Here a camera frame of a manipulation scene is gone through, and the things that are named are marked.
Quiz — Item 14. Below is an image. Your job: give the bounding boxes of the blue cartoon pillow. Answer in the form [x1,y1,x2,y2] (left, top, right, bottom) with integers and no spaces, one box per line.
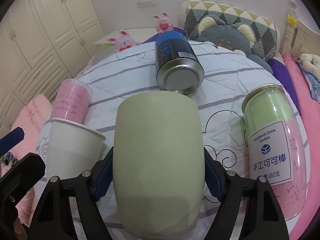
[302,70,320,102]

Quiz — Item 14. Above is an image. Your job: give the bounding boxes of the pink blanket right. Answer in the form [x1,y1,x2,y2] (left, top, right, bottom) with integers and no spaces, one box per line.
[282,53,320,240]

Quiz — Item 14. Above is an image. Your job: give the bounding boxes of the blue black metal can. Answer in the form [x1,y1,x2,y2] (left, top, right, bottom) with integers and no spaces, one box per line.
[155,31,204,94]

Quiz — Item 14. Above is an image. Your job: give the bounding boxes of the white paper cup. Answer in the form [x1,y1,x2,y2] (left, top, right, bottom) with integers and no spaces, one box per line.
[46,118,106,179]

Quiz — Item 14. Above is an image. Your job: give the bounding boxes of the left human hand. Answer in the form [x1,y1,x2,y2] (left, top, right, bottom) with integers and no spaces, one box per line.
[14,217,27,240]

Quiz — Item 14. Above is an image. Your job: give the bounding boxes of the white bedside table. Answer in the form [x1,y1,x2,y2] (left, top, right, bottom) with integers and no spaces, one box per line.
[93,28,161,46]

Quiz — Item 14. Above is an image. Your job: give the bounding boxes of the cream wooden bed headboard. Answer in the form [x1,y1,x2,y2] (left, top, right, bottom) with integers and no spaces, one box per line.
[279,0,319,58]

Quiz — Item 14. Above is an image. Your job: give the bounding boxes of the pink plastic cup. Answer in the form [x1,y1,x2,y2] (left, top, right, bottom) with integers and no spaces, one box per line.
[50,79,93,124]

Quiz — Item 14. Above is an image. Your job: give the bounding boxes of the purple pillow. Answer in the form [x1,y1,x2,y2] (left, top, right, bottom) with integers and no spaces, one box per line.
[268,58,300,113]

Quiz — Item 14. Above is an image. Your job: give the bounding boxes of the pink bunny toy left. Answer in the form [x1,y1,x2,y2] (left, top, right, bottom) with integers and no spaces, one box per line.
[107,30,136,52]

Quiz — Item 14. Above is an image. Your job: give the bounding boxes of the triangle patterned headboard cushion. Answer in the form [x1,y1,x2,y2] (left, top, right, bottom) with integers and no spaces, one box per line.
[183,0,278,61]

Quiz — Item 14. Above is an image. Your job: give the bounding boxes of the green pink cookie jar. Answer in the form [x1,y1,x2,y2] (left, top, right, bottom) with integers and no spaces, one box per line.
[242,84,307,220]

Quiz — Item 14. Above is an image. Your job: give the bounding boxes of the green ceramic cup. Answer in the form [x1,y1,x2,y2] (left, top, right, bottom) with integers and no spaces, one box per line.
[113,91,204,239]

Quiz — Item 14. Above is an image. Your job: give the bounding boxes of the pink folded blanket left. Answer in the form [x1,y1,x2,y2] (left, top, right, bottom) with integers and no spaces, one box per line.
[8,94,52,225]

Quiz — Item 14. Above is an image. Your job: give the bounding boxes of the white plush toy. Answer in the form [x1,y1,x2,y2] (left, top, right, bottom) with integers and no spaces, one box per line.
[299,53,320,81]

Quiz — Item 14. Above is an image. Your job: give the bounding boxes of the yellow star sticker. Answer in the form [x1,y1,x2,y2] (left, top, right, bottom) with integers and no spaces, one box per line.
[287,16,297,25]

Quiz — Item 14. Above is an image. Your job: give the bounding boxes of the pink bunny toy with heart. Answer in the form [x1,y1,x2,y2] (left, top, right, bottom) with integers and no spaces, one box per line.
[153,12,174,35]

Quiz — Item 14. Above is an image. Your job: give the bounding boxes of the grey cat plush toy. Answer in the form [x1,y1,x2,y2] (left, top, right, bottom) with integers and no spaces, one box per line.
[193,15,273,73]

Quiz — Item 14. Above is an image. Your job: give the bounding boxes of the white wall socket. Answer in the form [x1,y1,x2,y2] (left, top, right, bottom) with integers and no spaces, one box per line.
[136,0,158,9]

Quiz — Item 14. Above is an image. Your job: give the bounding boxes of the cream white wardrobe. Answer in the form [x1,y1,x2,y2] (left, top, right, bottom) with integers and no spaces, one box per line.
[1,0,104,134]

